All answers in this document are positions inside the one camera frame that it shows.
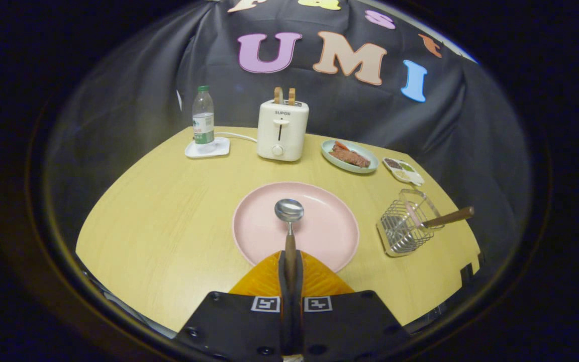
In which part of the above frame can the black backdrop cloth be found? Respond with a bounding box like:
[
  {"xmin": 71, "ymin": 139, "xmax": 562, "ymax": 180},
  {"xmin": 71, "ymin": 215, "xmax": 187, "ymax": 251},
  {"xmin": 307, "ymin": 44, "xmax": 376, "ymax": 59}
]
[{"xmin": 43, "ymin": 0, "xmax": 530, "ymax": 262}]

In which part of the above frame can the pale green plate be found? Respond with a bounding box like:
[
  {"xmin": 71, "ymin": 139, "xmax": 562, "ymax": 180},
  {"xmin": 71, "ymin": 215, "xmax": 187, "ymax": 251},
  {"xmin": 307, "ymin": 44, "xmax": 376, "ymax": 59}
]
[{"xmin": 321, "ymin": 139, "xmax": 379, "ymax": 174}]

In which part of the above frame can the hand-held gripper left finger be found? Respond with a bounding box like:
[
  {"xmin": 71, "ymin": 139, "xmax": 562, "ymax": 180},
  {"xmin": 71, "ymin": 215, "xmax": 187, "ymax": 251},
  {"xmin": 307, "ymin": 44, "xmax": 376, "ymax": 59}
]
[{"xmin": 174, "ymin": 250, "xmax": 290, "ymax": 360}]

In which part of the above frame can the clear plastic water bottle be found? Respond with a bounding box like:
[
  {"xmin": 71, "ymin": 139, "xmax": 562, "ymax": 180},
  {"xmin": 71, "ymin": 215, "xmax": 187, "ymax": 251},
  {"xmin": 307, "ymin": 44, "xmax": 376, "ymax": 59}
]
[{"xmin": 192, "ymin": 85, "xmax": 215, "ymax": 146}]

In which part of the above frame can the wooden handled metal fork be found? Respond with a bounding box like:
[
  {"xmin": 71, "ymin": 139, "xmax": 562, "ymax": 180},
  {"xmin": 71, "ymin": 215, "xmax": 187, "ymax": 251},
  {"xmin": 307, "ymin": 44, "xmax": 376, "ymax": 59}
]
[{"xmin": 403, "ymin": 199, "xmax": 475, "ymax": 237}]

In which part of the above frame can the pink plate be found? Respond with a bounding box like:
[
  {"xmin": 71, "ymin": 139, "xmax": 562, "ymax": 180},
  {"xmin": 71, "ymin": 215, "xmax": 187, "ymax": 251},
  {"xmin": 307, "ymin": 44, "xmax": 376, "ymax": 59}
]
[{"xmin": 232, "ymin": 182, "xmax": 360, "ymax": 274}]

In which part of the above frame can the white toaster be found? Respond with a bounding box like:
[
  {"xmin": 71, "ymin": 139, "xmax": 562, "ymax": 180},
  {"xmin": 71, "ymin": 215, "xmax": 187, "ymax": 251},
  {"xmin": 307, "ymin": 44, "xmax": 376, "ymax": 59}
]
[{"xmin": 257, "ymin": 99, "xmax": 310, "ymax": 162}]

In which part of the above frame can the wooden handled metal spoon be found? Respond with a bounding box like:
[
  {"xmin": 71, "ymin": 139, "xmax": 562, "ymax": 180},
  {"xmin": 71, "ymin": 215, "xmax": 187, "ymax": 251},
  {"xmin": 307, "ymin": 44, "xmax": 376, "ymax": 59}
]
[{"xmin": 274, "ymin": 199, "xmax": 305, "ymax": 322}]

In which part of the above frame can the white square coaster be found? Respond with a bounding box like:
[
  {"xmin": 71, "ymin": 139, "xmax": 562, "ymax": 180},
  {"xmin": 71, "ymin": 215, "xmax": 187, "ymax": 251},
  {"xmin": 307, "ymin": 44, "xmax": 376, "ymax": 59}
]
[{"xmin": 185, "ymin": 137, "xmax": 231, "ymax": 159}]

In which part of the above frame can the white divided condiment dish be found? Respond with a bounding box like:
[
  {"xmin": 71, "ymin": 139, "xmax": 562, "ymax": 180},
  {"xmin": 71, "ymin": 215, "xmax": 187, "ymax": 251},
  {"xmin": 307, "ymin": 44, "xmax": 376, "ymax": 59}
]
[{"xmin": 382, "ymin": 157, "xmax": 425, "ymax": 187}]

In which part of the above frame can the cooked meat with vegetables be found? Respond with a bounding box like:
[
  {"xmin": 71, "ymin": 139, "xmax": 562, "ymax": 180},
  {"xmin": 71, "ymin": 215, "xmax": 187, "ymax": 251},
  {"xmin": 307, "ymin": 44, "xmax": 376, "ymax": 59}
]
[{"xmin": 328, "ymin": 141, "xmax": 371, "ymax": 168}]

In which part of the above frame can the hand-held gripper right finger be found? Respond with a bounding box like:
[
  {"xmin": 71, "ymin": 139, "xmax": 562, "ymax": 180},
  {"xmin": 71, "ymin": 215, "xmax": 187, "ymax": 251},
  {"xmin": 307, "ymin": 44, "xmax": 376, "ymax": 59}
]
[{"xmin": 292, "ymin": 250, "xmax": 412, "ymax": 360}]

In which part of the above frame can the metal wire cutlery basket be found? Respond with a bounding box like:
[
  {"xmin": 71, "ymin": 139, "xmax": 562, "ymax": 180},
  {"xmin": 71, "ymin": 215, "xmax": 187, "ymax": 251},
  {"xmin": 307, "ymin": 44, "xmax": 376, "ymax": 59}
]
[{"xmin": 376, "ymin": 189, "xmax": 445, "ymax": 258}]

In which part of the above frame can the white power cable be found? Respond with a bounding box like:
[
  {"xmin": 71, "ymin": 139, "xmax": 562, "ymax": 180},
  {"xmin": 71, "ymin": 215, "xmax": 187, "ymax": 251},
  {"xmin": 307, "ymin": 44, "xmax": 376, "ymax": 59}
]
[{"xmin": 214, "ymin": 132, "xmax": 259, "ymax": 143}]

